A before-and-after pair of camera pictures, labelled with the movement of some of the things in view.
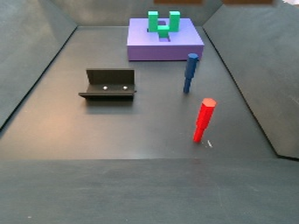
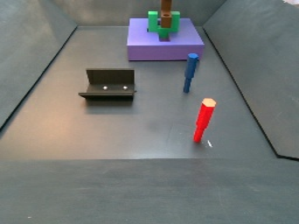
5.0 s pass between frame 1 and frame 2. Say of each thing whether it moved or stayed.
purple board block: stayed
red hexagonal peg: stayed
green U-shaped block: stayed
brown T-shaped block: moved
